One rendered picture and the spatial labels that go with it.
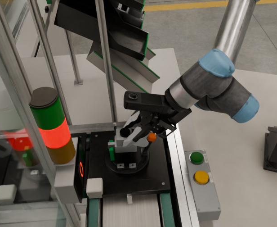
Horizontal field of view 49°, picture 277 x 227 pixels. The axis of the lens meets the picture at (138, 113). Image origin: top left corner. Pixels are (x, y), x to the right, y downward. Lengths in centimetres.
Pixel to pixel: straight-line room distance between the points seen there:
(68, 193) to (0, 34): 33
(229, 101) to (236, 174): 40
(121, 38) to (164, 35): 238
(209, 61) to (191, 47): 247
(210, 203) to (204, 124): 40
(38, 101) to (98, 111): 77
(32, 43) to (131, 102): 110
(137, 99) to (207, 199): 35
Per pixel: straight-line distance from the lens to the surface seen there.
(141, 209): 92
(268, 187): 109
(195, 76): 71
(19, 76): 47
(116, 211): 92
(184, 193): 90
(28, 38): 182
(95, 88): 137
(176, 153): 98
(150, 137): 86
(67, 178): 61
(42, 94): 51
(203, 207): 88
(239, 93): 74
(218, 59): 70
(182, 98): 73
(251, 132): 122
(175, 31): 343
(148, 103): 75
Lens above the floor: 174
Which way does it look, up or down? 46 degrees down
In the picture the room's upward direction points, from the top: 3 degrees counter-clockwise
